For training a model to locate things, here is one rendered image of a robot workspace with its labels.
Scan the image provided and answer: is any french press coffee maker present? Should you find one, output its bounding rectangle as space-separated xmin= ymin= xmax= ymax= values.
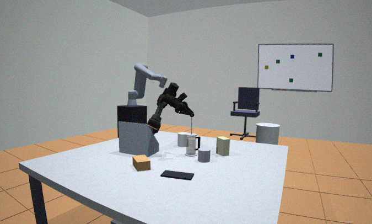
xmin=185 ymin=120 xmax=201 ymax=157

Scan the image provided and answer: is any tan rectangular block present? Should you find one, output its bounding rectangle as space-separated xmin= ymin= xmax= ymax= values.
xmin=133 ymin=155 xmax=151 ymax=172

